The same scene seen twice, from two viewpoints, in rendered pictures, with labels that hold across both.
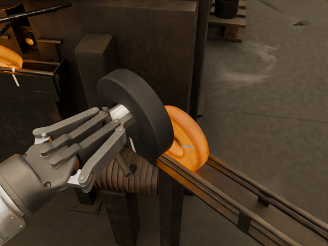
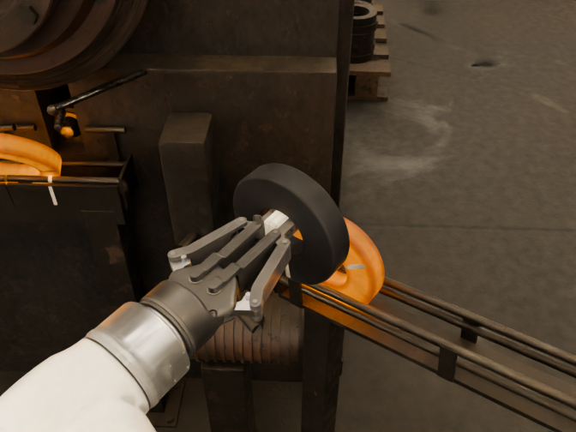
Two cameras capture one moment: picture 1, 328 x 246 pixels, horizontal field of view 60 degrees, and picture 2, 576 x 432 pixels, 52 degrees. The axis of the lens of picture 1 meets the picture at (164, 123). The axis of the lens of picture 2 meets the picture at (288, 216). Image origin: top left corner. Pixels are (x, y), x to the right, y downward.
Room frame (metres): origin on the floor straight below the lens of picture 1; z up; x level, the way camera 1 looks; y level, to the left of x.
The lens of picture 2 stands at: (-0.19, 0.12, 1.31)
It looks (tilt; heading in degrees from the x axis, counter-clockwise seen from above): 40 degrees down; 353
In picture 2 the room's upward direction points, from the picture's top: straight up
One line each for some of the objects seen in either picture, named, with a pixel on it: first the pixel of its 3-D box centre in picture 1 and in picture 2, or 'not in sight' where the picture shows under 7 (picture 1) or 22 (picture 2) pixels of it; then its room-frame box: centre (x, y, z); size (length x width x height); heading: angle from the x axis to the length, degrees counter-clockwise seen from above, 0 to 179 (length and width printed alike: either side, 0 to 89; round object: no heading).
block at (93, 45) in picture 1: (102, 78); (194, 182); (0.66, 0.18, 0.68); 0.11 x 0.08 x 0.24; 170
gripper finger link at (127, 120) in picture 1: (128, 125); (289, 237); (0.29, 0.05, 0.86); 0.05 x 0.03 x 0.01; 135
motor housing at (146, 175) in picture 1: (133, 203); (249, 389); (0.49, 0.11, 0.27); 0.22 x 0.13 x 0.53; 80
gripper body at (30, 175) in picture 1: (41, 171); (194, 302); (0.22, 0.16, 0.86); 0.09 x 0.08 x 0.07; 135
